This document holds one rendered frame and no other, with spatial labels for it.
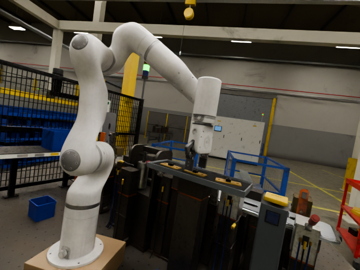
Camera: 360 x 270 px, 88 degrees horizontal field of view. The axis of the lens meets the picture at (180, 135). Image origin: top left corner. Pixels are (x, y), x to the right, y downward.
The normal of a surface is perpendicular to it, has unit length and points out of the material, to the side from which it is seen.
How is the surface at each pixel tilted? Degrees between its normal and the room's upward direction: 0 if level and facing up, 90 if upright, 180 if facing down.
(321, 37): 90
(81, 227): 87
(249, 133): 90
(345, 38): 90
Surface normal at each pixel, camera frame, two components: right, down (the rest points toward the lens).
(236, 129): -0.20, 0.02
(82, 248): 0.70, 0.10
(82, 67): -0.16, 0.62
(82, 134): 0.11, -0.46
